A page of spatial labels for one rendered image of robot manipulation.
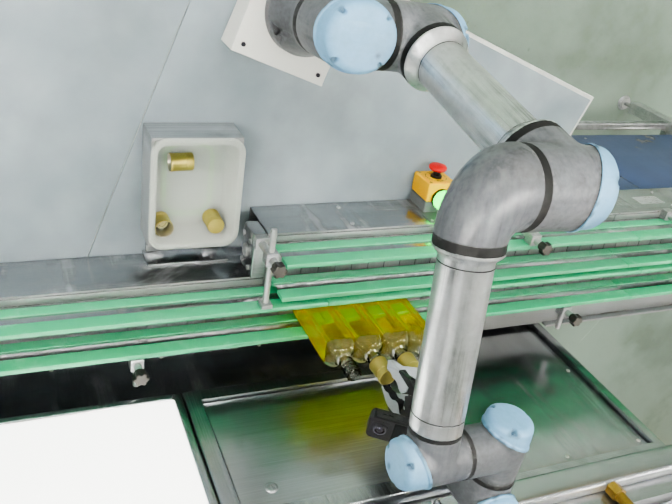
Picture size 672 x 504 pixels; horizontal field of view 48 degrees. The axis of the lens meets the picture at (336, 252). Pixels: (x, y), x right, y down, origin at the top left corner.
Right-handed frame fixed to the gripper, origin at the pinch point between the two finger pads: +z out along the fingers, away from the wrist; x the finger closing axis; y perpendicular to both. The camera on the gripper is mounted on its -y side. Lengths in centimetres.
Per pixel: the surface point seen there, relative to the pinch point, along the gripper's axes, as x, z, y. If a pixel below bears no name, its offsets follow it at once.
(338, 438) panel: -13.2, -1.0, -7.1
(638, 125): 21, 91, 138
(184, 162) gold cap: 26, 35, -32
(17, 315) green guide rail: 1, 24, -61
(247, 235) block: 12.4, 31.0, -19.1
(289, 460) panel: -13.9, -4.1, -17.9
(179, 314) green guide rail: 2.1, 19.9, -34.0
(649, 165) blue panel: 20, 58, 113
